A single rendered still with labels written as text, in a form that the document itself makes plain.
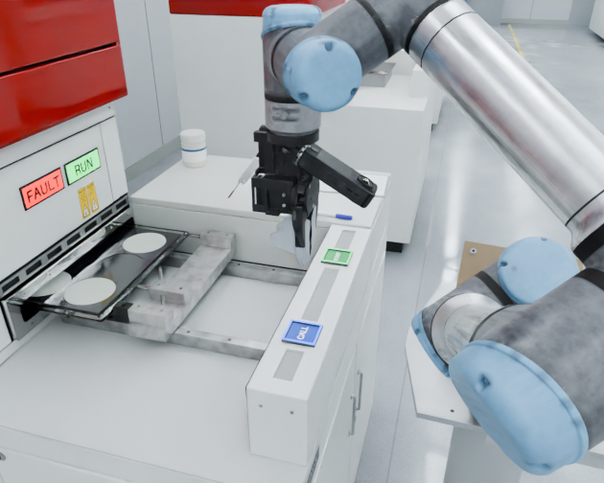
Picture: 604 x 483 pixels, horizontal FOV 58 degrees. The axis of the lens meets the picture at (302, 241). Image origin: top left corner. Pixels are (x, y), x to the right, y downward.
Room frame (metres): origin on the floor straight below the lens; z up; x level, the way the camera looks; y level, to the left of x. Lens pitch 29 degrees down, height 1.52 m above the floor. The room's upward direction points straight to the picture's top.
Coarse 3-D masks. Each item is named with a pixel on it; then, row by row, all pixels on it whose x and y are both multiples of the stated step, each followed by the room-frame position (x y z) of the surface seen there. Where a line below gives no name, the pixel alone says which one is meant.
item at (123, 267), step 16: (112, 240) 1.15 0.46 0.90; (96, 256) 1.08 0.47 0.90; (112, 256) 1.08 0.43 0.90; (128, 256) 1.08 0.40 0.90; (144, 256) 1.07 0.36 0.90; (80, 272) 1.00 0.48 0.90; (96, 272) 1.00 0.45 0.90; (112, 272) 1.01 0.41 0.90; (128, 272) 1.01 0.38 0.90; (64, 288) 0.94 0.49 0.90; (48, 304) 0.89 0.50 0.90; (64, 304) 0.88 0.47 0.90; (96, 304) 0.88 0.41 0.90
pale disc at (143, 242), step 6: (138, 234) 1.18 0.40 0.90; (144, 234) 1.18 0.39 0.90; (150, 234) 1.18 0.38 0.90; (156, 234) 1.18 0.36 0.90; (126, 240) 1.15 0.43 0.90; (132, 240) 1.15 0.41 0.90; (138, 240) 1.15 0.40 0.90; (144, 240) 1.15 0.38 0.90; (150, 240) 1.15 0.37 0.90; (156, 240) 1.15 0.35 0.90; (162, 240) 1.15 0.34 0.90; (126, 246) 1.12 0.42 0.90; (132, 246) 1.12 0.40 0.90; (138, 246) 1.12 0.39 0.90; (144, 246) 1.12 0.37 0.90; (150, 246) 1.12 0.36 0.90; (156, 246) 1.12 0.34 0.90; (138, 252) 1.09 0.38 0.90; (144, 252) 1.09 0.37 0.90
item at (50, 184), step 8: (48, 176) 1.02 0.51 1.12; (56, 176) 1.04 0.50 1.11; (32, 184) 0.97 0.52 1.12; (40, 184) 0.99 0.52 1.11; (48, 184) 1.01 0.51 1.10; (56, 184) 1.03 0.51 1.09; (24, 192) 0.95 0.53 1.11; (32, 192) 0.97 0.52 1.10; (40, 192) 0.99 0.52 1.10; (48, 192) 1.01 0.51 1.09; (32, 200) 0.96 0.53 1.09
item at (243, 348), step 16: (64, 320) 0.93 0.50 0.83; (80, 320) 0.92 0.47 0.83; (112, 320) 0.90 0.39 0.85; (128, 320) 0.90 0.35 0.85; (176, 336) 0.86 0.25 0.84; (192, 336) 0.85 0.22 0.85; (208, 336) 0.85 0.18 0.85; (224, 336) 0.85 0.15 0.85; (224, 352) 0.83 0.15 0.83; (240, 352) 0.82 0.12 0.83; (256, 352) 0.81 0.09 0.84
